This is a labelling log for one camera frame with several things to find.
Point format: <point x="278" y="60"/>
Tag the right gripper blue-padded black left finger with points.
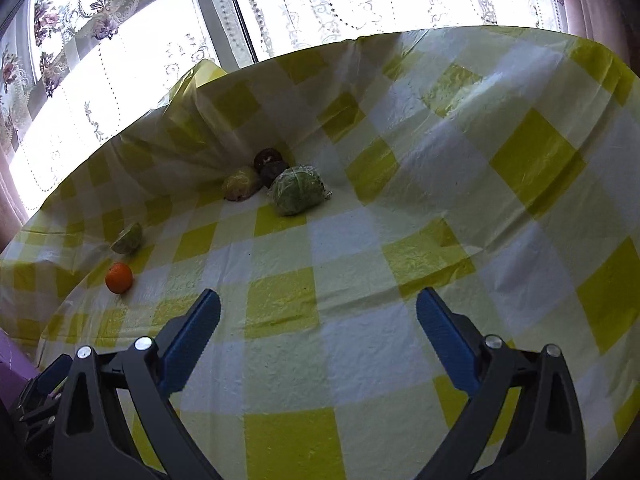
<point x="91" y="437"/>

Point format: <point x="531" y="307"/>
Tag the purple-edged cardboard box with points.
<point x="15" y="370"/>

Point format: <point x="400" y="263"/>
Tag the green lime wedge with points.
<point x="128" y="240"/>

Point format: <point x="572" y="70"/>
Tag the floral sheer curtain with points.
<point x="76" y="72"/>

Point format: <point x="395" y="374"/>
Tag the dark fruit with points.
<point x="265" y="157"/>
<point x="271" y="170"/>

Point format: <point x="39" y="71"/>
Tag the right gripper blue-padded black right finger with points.
<point x="545" y="438"/>

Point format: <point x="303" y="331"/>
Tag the wrapped yellow fruit far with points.
<point x="241" y="184"/>

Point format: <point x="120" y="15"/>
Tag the small orange tangerine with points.
<point x="119" y="278"/>

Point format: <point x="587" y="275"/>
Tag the yellow white checkered tablecloth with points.
<point x="499" y="165"/>

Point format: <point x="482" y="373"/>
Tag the dark fruit front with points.
<point x="271" y="170"/>

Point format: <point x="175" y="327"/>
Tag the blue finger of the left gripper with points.
<point x="49" y="379"/>

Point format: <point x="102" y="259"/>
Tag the dark fruit rear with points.
<point x="265" y="157"/>

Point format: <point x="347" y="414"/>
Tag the pink patterned drape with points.
<point x="598" y="20"/>

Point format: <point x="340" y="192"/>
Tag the green cabbage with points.
<point x="298" y="189"/>

